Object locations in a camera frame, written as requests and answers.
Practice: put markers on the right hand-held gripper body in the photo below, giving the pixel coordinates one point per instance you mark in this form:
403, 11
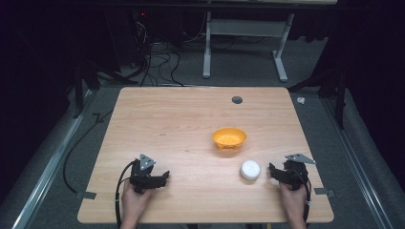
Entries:
296, 173

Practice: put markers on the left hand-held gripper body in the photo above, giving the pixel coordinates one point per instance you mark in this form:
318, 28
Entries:
142, 173

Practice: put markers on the person's right hand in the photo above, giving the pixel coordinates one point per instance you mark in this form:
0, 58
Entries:
293, 200

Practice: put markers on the person's left hand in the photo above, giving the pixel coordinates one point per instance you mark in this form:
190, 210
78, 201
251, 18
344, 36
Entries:
133, 200

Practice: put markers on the orange plastic bowl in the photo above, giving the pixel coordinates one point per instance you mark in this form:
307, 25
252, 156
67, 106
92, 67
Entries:
229, 137

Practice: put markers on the crumpled white paper scrap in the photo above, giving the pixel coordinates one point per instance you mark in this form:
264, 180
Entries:
301, 100

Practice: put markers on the black metal stand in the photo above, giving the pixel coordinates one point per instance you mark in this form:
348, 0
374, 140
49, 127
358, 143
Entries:
337, 89
83, 79

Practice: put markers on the grey metal table bracket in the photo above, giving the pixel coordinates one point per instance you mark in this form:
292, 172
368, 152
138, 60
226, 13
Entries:
324, 192
85, 195

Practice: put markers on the silver floor rail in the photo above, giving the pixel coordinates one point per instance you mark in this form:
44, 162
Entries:
47, 171
356, 159

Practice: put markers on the white metal desk frame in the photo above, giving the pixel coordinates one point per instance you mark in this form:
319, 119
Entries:
245, 28

